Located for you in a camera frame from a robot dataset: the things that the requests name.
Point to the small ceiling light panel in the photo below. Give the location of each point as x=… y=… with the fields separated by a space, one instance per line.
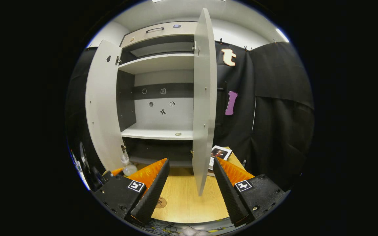
x=282 y=35

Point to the grey drawer front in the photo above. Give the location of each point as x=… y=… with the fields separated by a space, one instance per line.
x=162 y=34

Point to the large ceiling light panel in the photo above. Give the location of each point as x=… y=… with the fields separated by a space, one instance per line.
x=189 y=1

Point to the white book with photo cover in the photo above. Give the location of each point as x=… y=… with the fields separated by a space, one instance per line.
x=220 y=154

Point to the white cabinet shelf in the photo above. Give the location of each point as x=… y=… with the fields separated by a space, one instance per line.
x=157 y=132
x=157 y=64

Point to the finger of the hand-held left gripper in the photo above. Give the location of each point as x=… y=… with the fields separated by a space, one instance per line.
x=116 y=171

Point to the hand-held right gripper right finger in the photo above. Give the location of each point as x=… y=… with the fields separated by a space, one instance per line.
x=228 y=193

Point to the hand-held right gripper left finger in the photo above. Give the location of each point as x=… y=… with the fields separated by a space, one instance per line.
x=154 y=193

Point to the round brown coaster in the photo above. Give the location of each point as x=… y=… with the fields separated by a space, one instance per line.
x=161 y=203

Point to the grey wooden cabinet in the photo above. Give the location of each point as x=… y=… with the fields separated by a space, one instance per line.
x=125 y=98

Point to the grey cabinet door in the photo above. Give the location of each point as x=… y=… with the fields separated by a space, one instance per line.
x=102 y=108
x=203 y=114

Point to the black backdrop cloth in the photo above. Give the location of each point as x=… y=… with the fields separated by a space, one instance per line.
x=281 y=114

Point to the green label plastic bottle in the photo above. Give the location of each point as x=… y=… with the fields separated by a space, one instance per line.
x=130 y=168

